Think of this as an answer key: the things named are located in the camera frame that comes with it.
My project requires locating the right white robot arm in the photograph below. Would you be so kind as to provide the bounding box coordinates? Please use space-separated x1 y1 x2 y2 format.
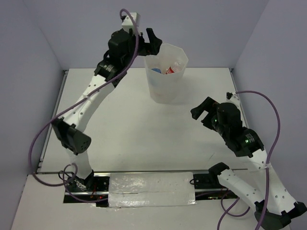
190 95 307 230

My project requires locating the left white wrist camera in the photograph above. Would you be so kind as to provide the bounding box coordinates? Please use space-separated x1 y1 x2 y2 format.
121 12 141 33

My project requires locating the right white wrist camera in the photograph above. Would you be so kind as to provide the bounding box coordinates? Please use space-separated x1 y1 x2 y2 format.
226 92 240 106

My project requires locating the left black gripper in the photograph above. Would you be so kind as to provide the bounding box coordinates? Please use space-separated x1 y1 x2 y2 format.
122 28 163 68

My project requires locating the white plastic bin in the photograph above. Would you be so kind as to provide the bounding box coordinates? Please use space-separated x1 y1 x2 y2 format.
144 44 189 104

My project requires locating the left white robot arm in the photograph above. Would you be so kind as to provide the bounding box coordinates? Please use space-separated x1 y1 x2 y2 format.
52 28 162 191

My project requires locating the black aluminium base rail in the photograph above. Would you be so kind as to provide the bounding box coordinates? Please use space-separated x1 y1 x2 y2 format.
68 172 237 207

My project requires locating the white tape sheet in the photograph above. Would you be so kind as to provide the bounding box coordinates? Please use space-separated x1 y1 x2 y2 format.
108 172 196 207

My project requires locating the blue label clear bottle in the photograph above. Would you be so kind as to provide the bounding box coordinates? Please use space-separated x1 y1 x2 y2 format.
151 68 162 74

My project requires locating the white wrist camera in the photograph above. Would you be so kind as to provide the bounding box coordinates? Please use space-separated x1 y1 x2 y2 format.
226 92 240 106
121 12 141 33

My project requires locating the red label clear bottle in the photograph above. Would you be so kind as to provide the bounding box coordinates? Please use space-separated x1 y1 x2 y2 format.
165 61 183 74

